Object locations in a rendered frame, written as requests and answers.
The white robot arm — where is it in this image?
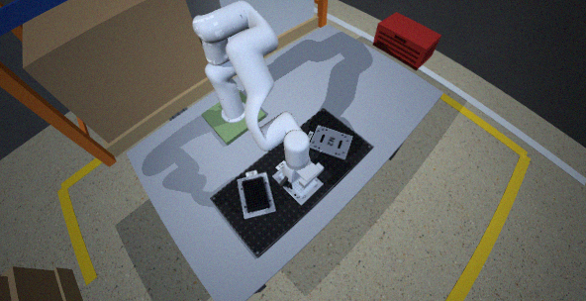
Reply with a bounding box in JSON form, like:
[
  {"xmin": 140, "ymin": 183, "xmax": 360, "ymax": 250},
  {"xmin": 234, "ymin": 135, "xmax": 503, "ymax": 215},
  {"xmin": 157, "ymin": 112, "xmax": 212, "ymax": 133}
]
[{"xmin": 192, "ymin": 1, "xmax": 324, "ymax": 188}]

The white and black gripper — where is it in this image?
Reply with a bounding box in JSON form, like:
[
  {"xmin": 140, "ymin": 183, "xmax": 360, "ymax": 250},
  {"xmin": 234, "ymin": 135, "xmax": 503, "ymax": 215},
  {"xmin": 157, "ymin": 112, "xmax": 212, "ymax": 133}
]
[{"xmin": 279, "ymin": 155, "xmax": 315, "ymax": 189}]

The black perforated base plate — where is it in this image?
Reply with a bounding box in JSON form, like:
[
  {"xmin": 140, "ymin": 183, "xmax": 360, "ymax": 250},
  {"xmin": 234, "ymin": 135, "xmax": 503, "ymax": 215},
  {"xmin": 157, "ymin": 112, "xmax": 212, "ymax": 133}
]
[{"xmin": 210, "ymin": 108, "xmax": 373, "ymax": 258}]

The black multi-well plate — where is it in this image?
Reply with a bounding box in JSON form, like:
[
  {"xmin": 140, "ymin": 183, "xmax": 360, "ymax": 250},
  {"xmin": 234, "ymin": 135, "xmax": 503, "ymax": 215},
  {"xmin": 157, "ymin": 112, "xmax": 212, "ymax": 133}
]
[{"xmin": 242, "ymin": 176, "xmax": 270, "ymax": 213}]

